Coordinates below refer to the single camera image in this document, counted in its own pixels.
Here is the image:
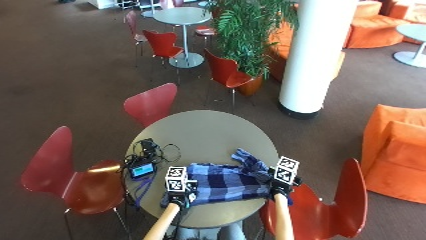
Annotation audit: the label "blue lanyard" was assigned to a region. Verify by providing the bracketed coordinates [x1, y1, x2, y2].
[131, 173, 157, 209]

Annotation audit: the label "black cable bundle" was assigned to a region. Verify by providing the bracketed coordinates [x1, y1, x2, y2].
[119, 137, 183, 174]

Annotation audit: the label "black device with lit screen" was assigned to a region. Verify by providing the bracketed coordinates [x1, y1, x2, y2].
[127, 162, 157, 180]

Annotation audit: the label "grey round pedestal table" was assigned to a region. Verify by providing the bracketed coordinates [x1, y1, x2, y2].
[391, 23, 426, 69]
[151, 6, 212, 69]

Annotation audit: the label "green palm plant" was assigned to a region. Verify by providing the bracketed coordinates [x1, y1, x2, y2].
[201, 0, 299, 79]

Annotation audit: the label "person's right hand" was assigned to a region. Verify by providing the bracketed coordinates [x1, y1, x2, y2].
[266, 166, 303, 201]

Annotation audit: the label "orange curved sofa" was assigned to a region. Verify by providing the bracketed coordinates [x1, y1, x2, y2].
[343, 0, 426, 50]

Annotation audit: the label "brown plant pot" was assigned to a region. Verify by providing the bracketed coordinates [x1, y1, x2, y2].
[235, 73, 266, 98]

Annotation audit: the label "person's left hand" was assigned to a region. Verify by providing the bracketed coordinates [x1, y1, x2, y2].
[159, 180, 199, 210]

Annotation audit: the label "white marker cube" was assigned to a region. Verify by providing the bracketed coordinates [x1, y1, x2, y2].
[163, 165, 189, 194]
[272, 155, 300, 186]

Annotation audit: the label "red shell chair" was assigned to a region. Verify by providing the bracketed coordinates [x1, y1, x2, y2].
[202, 47, 255, 113]
[123, 10, 149, 68]
[193, 25, 218, 51]
[122, 82, 179, 129]
[256, 157, 370, 240]
[19, 125, 134, 240]
[141, 29, 185, 84]

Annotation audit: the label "orange armchair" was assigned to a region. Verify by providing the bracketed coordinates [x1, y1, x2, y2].
[359, 103, 426, 205]

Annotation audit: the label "blue plaid cloth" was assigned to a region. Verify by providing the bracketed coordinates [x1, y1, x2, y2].
[159, 148, 294, 207]

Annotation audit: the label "orange bench sofa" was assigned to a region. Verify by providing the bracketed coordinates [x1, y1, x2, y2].
[264, 21, 346, 84]

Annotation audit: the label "person's legs in jeans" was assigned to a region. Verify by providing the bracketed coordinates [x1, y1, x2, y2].
[174, 219, 267, 240]

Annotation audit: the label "white round pillar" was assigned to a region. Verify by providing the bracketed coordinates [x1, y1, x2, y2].
[276, 0, 359, 120]

